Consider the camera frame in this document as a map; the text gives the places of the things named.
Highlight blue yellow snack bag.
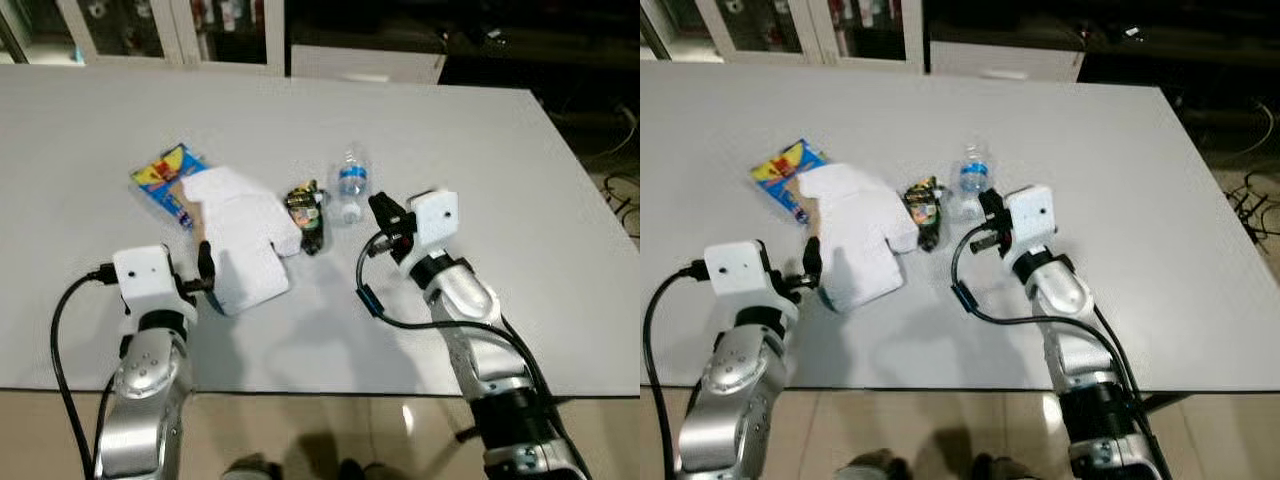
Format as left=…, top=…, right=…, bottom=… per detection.
left=750, top=140, right=829, bottom=227
left=130, top=143, right=211, bottom=232

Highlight clear plastic water bottle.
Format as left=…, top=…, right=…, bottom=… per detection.
left=955, top=140, right=994, bottom=223
left=330, top=143, right=373, bottom=227

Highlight small dark crumpled wrapper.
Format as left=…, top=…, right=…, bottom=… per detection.
left=283, top=180, right=329, bottom=256
left=903, top=176, right=949, bottom=251

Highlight low white box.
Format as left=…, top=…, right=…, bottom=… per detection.
left=290, top=45, right=447, bottom=86
left=930, top=40, right=1087, bottom=83

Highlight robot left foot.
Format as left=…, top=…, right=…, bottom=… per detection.
left=845, top=450, right=913, bottom=480
left=220, top=455, right=287, bottom=480

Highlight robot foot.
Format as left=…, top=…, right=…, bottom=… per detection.
left=845, top=450, right=913, bottom=480
left=335, top=458, right=403, bottom=480
left=220, top=455, right=287, bottom=480

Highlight white glass door cabinet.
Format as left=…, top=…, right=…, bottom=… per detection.
left=55, top=0, right=287, bottom=77
left=640, top=0, right=927, bottom=74

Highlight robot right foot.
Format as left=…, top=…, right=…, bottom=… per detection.
left=335, top=458, right=403, bottom=480

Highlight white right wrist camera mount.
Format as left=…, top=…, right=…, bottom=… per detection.
left=1003, top=184, right=1057, bottom=251
left=407, top=189, right=461, bottom=253

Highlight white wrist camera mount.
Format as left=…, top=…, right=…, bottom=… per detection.
left=1003, top=184, right=1057, bottom=251
left=112, top=245, right=183, bottom=317
left=407, top=189, right=461, bottom=253
left=703, top=240, right=801, bottom=323

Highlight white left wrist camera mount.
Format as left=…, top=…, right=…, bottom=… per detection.
left=112, top=245, right=183, bottom=317
left=703, top=240, right=801, bottom=323

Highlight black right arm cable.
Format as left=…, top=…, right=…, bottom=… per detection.
left=356, top=230, right=566, bottom=421
left=950, top=225, right=1151, bottom=401

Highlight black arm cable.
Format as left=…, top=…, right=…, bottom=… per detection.
left=950, top=225, right=1151, bottom=401
left=641, top=262, right=709, bottom=480
left=356, top=230, right=566, bottom=421
left=50, top=264, right=119, bottom=480

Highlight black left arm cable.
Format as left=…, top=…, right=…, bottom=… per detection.
left=50, top=264, right=119, bottom=480
left=641, top=262, right=709, bottom=480

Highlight black floor cables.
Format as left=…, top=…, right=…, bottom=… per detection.
left=598, top=172, right=641, bottom=241
left=1222, top=168, right=1280, bottom=241

